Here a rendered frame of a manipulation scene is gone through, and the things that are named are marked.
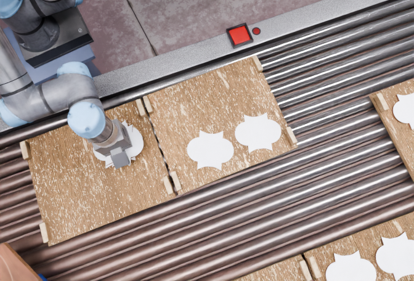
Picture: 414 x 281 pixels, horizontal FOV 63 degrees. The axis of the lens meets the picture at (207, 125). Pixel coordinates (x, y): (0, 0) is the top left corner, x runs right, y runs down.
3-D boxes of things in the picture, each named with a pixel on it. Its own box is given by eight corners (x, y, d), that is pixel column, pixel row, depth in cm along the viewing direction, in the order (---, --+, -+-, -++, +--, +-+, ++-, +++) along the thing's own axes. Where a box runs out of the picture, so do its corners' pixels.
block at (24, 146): (23, 143, 111) (18, 142, 108) (28, 142, 111) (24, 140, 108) (27, 161, 109) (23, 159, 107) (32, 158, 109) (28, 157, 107)
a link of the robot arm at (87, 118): (92, 92, 77) (105, 125, 75) (107, 106, 87) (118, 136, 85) (59, 105, 76) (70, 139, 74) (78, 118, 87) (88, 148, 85)
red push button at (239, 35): (228, 32, 122) (228, 30, 121) (244, 27, 122) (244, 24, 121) (234, 46, 121) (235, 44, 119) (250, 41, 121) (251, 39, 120)
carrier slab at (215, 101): (143, 98, 116) (142, 96, 114) (254, 57, 119) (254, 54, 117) (178, 195, 107) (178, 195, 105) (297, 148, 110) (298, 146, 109)
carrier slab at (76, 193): (24, 142, 113) (22, 140, 111) (142, 99, 116) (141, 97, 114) (50, 246, 104) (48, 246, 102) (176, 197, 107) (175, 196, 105)
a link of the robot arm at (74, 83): (35, 71, 80) (48, 113, 77) (81, 55, 81) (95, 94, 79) (50, 84, 88) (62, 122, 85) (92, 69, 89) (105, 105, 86)
